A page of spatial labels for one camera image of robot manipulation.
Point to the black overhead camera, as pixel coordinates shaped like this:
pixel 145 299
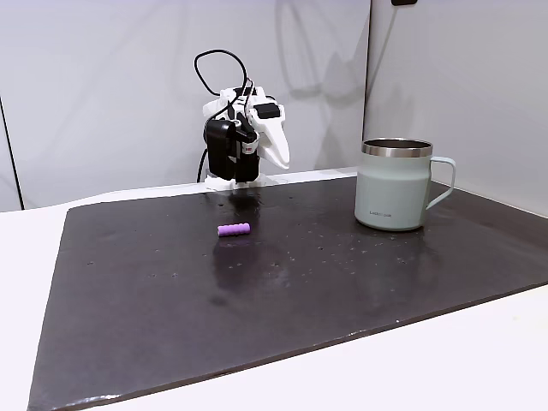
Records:
pixel 404 2

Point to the purple pen grip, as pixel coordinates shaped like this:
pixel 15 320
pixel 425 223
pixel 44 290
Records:
pixel 234 230

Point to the black oval camera box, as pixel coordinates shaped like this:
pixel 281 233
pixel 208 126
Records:
pixel 217 147

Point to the black table mat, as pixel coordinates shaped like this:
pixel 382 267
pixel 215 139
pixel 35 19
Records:
pixel 240 299

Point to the pale green steel mug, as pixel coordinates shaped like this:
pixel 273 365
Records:
pixel 387 192

